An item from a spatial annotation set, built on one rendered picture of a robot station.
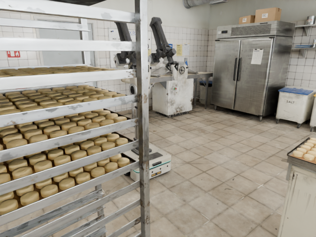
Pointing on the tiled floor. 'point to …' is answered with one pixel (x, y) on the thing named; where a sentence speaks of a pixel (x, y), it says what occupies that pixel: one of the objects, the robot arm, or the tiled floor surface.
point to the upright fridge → (234, 42)
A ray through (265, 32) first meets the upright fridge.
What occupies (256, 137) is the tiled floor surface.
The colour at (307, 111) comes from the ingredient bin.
